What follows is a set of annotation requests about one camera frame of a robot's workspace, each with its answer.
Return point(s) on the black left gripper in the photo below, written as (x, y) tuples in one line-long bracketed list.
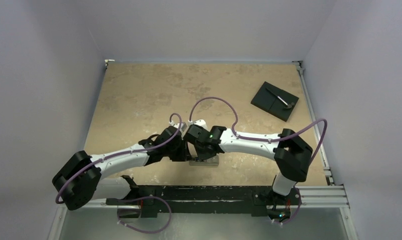
[(183, 155)]

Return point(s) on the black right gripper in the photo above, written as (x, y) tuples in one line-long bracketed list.
[(202, 153)]

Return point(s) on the white remote control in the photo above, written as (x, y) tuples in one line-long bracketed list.
[(196, 161)]

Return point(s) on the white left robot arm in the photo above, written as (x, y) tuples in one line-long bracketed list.
[(87, 177)]

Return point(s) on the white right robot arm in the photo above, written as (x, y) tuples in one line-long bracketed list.
[(287, 149)]

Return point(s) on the black flat tray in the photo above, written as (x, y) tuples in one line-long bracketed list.
[(270, 104)]

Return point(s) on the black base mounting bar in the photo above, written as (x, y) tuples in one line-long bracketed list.
[(147, 201)]

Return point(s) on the black metal tool on tray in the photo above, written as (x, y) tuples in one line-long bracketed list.
[(286, 104)]

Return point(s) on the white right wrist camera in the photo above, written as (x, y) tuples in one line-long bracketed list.
[(199, 122)]

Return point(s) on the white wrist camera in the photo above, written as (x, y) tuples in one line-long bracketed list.
[(199, 122), (182, 126)]

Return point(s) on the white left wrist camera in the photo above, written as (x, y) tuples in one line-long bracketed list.
[(182, 126)]

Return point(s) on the aluminium frame rail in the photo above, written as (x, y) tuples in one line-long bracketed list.
[(322, 153)]

